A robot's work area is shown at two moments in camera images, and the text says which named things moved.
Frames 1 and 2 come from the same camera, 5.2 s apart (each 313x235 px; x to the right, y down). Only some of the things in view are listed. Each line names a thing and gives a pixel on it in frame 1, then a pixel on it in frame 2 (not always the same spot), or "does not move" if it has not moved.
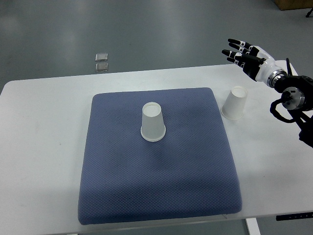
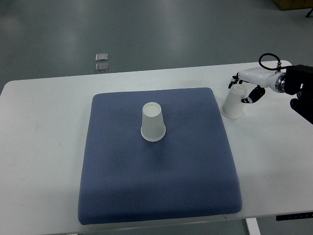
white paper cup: x=153 y=128 does not move
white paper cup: x=233 y=107 does not move
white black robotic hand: x=255 y=60 to x=262 y=78
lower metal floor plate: x=101 y=67 does not move
